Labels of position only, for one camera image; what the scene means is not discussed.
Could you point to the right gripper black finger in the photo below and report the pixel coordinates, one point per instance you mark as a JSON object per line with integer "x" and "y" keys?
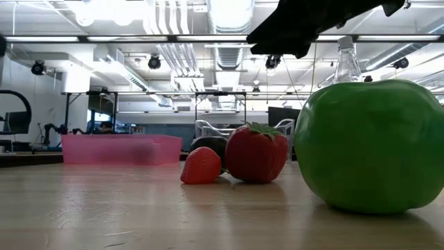
{"x": 308, "y": 47}
{"x": 295, "y": 24}

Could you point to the clear plastic water bottle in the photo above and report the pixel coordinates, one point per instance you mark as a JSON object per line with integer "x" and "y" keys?
{"x": 347, "y": 62}

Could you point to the green toy apple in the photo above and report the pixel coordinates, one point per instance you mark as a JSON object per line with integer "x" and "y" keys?
{"x": 371, "y": 146}

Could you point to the large red toy strawberry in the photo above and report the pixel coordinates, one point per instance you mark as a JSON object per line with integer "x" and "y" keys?
{"x": 256, "y": 156}

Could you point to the black background robot arm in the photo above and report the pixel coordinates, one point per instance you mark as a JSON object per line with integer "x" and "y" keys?
{"x": 52, "y": 130}

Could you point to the small black ceiling fixture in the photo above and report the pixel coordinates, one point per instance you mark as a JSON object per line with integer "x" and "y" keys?
{"x": 407, "y": 4}
{"x": 368, "y": 79}

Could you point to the black computer monitor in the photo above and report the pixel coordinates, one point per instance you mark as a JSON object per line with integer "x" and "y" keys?
{"x": 17, "y": 122}
{"x": 282, "y": 116}

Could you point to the clear plastic bin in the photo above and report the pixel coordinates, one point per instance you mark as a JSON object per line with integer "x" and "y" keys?
{"x": 208, "y": 130}

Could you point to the dark purple toy plum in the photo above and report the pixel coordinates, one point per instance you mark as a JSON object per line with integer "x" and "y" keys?
{"x": 211, "y": 144}

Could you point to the black overhead light bar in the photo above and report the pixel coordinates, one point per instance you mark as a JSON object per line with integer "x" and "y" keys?
{"x": 138, "y": 38}

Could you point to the small red toy strawberry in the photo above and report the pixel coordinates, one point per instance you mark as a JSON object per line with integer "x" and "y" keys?
{"x": 201, "y": 166}

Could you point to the person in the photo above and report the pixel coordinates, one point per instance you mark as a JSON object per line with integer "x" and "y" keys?
{"x": 105, "y": 127}

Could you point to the pink plastic tray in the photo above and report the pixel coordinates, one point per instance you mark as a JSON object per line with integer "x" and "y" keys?
{"x": 104, "y": 149}

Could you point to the black hanging ceiling camera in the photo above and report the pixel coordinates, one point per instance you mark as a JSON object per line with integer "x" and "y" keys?
{"x": 272, "y": 62}
{"x": 401, "y": 62}
{"x": 154, "y": 62}
{"x": 38, "y": 67}

